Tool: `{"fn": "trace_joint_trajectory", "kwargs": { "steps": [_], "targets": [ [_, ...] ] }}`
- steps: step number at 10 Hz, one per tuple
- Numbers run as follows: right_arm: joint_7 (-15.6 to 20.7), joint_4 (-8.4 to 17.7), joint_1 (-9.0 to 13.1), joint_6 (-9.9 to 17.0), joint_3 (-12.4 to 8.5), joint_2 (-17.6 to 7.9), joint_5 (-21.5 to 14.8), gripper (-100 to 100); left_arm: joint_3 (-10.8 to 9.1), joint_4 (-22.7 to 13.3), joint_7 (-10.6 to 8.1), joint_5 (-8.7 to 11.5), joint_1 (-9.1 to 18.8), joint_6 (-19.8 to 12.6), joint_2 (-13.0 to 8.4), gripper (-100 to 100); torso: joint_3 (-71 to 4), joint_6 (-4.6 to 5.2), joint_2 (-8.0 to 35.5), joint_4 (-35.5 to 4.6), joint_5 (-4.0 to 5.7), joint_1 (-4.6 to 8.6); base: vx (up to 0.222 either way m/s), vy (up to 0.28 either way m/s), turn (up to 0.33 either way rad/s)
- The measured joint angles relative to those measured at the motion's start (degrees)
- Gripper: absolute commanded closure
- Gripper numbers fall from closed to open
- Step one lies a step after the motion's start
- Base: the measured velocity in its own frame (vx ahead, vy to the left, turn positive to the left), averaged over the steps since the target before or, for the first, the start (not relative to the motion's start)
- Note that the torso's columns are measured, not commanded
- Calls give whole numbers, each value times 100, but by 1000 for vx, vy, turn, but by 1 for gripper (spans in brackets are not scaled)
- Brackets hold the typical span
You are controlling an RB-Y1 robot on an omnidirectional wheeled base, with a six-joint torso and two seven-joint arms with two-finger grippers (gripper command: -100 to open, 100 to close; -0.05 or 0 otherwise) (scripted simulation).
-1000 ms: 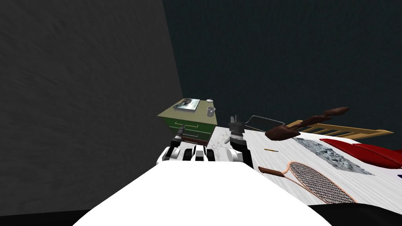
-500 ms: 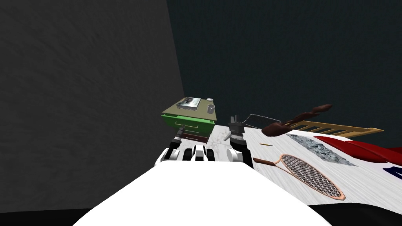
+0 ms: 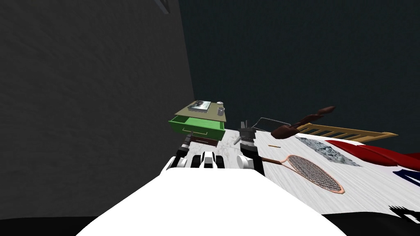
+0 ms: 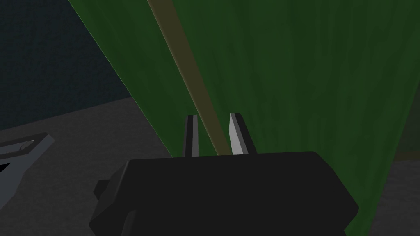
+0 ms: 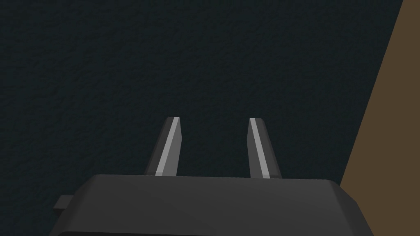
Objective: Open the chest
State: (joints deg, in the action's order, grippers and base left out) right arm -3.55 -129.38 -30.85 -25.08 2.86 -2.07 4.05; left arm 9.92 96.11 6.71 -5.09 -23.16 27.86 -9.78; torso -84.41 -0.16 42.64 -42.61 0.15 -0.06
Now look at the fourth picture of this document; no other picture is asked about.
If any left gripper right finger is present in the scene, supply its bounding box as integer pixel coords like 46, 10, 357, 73
228, 113, 258, 156

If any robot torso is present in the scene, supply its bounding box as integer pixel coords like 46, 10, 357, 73
0, 132, 55, 210

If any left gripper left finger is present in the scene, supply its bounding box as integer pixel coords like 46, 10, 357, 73
182, 114, 199, 158

